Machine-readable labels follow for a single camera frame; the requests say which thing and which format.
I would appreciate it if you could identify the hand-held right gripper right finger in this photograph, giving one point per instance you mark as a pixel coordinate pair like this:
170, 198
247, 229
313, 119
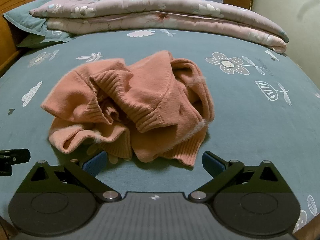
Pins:
212, 164

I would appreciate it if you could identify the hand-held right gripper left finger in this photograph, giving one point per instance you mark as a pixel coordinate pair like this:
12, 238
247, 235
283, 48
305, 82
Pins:
95, 164

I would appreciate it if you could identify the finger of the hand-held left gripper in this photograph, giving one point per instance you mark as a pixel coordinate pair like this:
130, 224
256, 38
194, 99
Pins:
15, 155

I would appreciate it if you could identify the pink knit sweater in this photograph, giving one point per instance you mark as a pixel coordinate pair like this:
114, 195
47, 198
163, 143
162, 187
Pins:
150, 85

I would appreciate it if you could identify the teal floral bed sheet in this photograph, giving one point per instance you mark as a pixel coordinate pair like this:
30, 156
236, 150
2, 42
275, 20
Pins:
250, 130

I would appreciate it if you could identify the dark green pillow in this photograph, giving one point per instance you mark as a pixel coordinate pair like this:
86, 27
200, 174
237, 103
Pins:
30, 41

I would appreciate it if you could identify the wooden headboard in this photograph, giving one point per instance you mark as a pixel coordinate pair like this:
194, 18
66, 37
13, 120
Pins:
7, 37

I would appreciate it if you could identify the teal pillow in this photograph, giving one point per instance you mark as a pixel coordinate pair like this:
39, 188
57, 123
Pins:
25, 15

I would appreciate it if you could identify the folded floral quilt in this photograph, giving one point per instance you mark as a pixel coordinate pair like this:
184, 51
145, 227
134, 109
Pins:
150, 7

